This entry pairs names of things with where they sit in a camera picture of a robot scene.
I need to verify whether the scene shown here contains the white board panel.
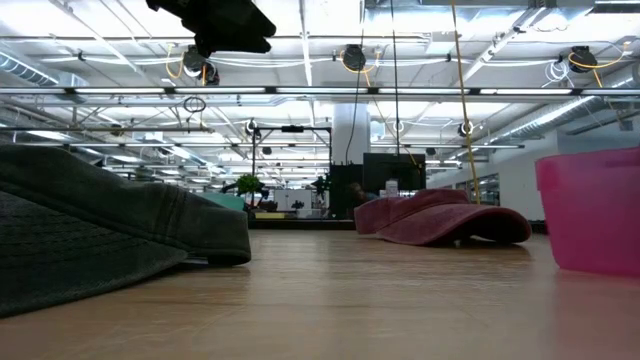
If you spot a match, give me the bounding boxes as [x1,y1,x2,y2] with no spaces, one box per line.
[272,188,314,212]

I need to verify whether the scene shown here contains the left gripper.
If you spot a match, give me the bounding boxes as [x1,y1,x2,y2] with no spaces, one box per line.
[145,0,277,59]

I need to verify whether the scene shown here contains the black cable reel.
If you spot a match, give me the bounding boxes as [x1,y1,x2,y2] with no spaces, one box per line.
[181,45,221,87]
[568,45,599,75]
[340,43,369,73]

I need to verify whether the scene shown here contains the pink plastic bin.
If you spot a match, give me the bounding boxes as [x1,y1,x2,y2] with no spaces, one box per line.
[534,147,640,278]

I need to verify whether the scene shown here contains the black table frame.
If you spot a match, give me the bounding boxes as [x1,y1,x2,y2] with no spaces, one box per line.
[248,218,547,235]

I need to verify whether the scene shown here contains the black gantry frame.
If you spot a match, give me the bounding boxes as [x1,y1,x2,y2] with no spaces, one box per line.
[251,124,334,206]

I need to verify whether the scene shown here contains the teal plastic bin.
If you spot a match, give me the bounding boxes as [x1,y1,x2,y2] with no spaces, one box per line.
[197,192,247,214]

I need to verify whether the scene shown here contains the maroon cap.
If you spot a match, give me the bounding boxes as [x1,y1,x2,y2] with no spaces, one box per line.
[353,188,533,247]

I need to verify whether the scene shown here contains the green leafy plant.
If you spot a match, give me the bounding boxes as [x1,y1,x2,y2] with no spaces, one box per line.
[236,173,263,197]

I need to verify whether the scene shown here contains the dark grey cap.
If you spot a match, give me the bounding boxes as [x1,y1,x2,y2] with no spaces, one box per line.
[0,144,253,319]

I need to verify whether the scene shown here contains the long light bar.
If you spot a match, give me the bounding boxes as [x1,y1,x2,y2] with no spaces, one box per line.
[0,141,526,150]
[0,85,640,97]

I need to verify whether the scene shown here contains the white building column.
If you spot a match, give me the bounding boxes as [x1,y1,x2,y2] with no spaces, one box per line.
[332,103,372,166]

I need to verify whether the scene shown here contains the yellow cable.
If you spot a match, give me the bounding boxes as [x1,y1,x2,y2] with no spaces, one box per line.
[449,0,481,200]

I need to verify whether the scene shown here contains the person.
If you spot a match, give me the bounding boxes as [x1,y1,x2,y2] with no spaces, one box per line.
[348,181,381,205]

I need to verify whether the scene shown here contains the black computer case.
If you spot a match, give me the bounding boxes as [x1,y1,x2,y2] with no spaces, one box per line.
[327,152,428,220]

